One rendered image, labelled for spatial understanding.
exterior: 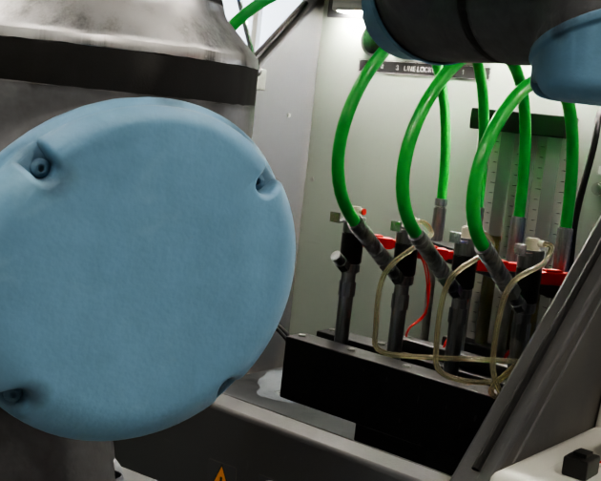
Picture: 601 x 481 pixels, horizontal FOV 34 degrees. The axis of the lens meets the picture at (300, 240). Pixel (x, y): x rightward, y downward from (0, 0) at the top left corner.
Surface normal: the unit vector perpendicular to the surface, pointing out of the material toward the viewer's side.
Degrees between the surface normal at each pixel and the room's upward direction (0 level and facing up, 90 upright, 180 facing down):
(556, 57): 92
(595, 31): 93
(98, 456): 72
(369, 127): 90
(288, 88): 90
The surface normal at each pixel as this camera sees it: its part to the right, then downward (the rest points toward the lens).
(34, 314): 0.49, 0.29
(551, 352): -0.35, -0.70
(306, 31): 0.76, 0.16
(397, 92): -0.63, 0.04
